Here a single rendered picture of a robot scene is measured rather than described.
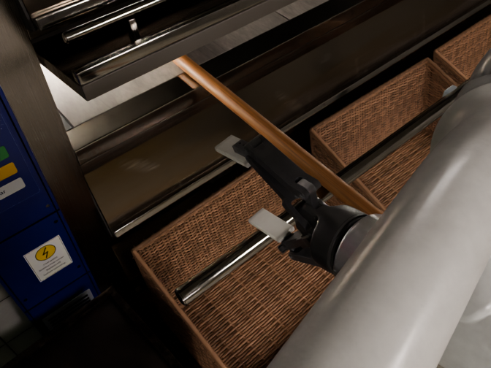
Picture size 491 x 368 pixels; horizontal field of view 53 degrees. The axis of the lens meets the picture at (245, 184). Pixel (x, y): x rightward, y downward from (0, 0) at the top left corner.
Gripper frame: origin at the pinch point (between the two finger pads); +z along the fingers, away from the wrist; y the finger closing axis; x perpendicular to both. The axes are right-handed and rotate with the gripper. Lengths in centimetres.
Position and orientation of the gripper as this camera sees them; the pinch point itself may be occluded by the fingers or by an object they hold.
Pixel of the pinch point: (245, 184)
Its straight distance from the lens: 67.3
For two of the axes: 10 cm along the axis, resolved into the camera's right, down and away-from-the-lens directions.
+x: 7.4, -5.9, 3.2
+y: 3.2, 7.3, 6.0
